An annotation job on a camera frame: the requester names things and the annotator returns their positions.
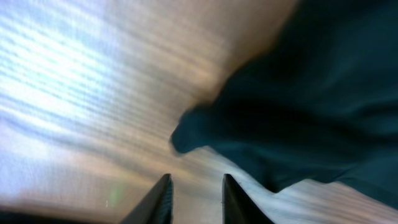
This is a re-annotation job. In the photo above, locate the black t-shirt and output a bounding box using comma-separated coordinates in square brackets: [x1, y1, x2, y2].
[171, 0, 397, 207]

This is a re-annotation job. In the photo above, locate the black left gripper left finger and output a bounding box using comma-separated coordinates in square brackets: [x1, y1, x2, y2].
[120, 174, 173, 224]

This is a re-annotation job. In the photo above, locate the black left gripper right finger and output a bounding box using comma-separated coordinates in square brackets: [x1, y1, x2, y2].
[223, 174, 274, 224]

